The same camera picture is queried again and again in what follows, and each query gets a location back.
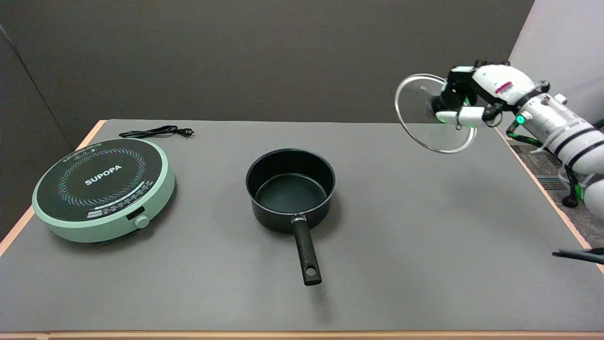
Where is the green SUPOPA induction cooker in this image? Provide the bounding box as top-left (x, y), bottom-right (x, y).
top-left (32, 138), bottom-right (176, 244)

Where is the glass pot lid black knob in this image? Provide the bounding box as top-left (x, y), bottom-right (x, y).
top-left (394, 73), bottom-right (478, 154)

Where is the black saucepan with handle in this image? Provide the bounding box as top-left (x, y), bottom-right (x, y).
top-left (245, 148), bottom-right (336, 287)

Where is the black power cord with plug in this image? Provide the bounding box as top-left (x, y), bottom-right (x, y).
top-left (119, 125), bottom-right (194, 139)

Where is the floor vent grille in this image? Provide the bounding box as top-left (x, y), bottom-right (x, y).
top-left (536, 176), bottom-right (569, 191)

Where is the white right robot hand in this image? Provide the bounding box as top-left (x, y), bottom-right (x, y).
top-left (434, 60), bottom-right (538, 129)

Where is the black green robot wire harness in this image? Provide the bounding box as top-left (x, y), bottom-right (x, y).
top-left (506, 120), bottom-right (586, 201)

